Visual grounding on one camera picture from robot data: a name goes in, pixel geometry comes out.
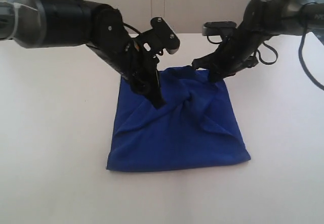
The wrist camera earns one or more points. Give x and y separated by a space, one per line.
221 29
160 37

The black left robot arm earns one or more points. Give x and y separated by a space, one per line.
68 23

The blue towel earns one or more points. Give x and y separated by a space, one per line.
196 127

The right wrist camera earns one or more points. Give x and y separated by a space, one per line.
221 29

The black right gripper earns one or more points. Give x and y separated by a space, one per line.
230 56

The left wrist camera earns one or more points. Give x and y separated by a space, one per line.
160 37

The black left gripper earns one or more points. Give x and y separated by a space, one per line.
127 58

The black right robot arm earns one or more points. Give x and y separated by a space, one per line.
262 20

